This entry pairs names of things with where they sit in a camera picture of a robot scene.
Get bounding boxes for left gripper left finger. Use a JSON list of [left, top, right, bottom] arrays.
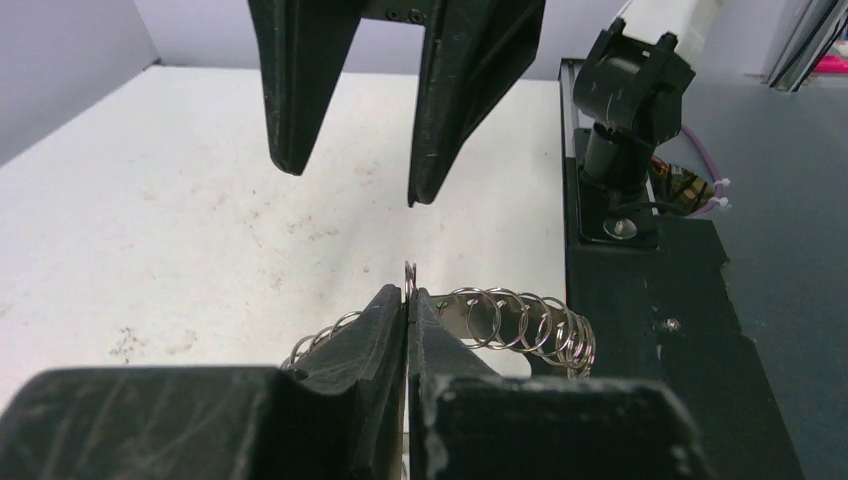
[[1, 285, 406, 479]]

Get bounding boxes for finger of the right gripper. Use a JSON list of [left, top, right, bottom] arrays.
[[248, 0, 362, 176], [407, 0, 545, 206]]

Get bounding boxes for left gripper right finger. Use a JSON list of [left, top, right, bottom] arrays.
[[408, 289, 715, 479]]

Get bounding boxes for metal disc with keyrings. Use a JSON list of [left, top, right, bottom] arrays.
[[278, 260, 598, 380]]

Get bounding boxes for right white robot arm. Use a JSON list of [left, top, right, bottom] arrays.
[[248, 1, 720, 205]]

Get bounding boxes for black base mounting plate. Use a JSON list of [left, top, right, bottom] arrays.
[[559, 60, 803, 479]]

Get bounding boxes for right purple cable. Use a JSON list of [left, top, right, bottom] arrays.
[[678, 124, 732, 217]]

